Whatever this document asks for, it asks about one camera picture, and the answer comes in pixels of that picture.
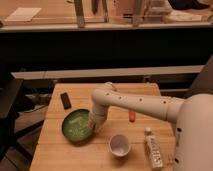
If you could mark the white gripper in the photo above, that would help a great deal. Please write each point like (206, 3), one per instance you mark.
(97, 116)

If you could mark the green ceramic bowl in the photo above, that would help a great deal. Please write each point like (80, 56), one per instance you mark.
(75, 126)

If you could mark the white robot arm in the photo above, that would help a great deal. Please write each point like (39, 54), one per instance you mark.
(193, 119)

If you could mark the black rectangular bar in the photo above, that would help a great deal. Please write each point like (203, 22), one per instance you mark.
(65, 100)

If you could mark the orange carrot toy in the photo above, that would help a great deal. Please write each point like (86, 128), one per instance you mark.
(132, 116)

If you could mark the white paper cup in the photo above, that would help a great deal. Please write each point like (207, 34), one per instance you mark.
(119, 145)

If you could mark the white labelled bottle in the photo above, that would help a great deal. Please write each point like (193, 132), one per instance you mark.
(153, 150)

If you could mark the white paper sheet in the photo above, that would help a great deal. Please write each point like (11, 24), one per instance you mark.
(22, 14)

